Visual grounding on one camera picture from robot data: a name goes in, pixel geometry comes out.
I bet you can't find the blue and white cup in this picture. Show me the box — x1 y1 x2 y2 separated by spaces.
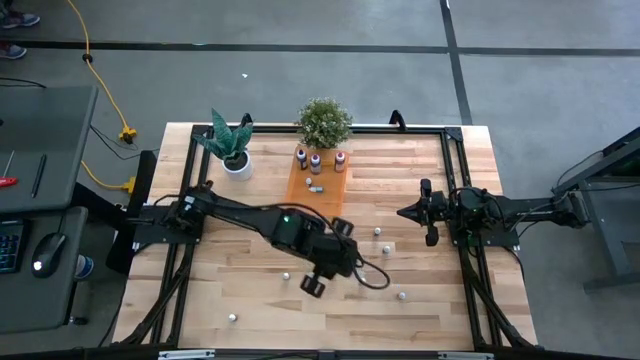
73 253 95 281

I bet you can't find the black computer mouse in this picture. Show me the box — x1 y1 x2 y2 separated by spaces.
31 232 68 280

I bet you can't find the grey office desk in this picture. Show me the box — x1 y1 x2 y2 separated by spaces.
0 85 100 335

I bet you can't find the silver metal bracket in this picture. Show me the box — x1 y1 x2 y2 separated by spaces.
157 349 217 360
437 351 495 360

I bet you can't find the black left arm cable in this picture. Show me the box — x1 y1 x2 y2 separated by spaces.
349 252 393 291

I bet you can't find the snake plant in white pot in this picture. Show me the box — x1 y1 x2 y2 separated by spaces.
192 108 255 182

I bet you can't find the red handled screwdriver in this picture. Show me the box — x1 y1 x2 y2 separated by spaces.
0 149 19 190

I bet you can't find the long black panel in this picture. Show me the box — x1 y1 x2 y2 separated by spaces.
104 148 159 275

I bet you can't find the dark metal side table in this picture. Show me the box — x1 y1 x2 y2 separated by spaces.
551 125 640 292

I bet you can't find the orange translucent plastic tray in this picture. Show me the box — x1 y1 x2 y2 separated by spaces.
285 144 351 220

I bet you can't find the bushy green potted plant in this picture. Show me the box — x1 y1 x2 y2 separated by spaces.
295 97 354 150

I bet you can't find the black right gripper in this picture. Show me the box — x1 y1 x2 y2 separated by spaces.
397 178 454 247

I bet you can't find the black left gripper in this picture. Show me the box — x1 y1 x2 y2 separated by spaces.
299 216 359 298

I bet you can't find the yellow extension cable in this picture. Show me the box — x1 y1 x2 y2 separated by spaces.
79 159 137 195
66 0 138 145

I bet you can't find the person's shoe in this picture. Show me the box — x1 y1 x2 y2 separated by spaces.
0 10 41 30
0 40 28 61

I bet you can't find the black backlit keyboard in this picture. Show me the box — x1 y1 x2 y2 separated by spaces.
0 219 25 275

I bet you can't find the black pen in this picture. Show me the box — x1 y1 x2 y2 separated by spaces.
30 153 48 200

